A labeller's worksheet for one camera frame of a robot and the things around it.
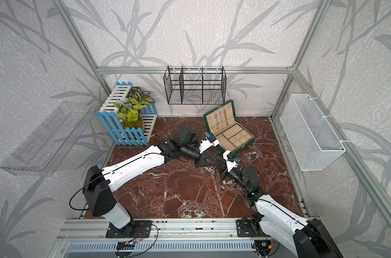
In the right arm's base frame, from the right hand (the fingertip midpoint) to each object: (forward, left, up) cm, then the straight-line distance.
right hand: (215, 156), depth 76 cm
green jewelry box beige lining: (+24, -12, -15) cm, 30 cm away
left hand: (-6, 0, +4) cm, 7 cm away
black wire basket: (+51, +11, +4) cm, 53 cm away
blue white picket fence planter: (+23, +56, +8) cm, 61 cm away
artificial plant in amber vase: (+28, +48, +6) cm, 56 cm away
